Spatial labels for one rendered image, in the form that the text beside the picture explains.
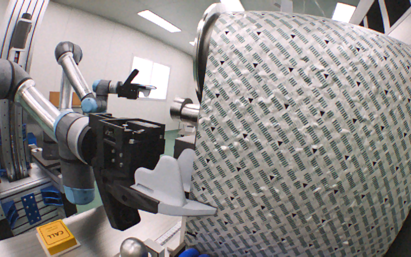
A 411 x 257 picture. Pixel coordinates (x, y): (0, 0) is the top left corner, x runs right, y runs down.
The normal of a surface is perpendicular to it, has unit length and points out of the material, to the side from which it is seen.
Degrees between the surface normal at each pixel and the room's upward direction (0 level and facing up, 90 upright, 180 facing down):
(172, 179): 90
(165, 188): 90
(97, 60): 90
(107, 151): 90
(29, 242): 0
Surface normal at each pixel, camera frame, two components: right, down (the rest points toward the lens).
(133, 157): 0.89, 0.19
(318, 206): -0.44, 0.07
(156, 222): 0.14, -0.98
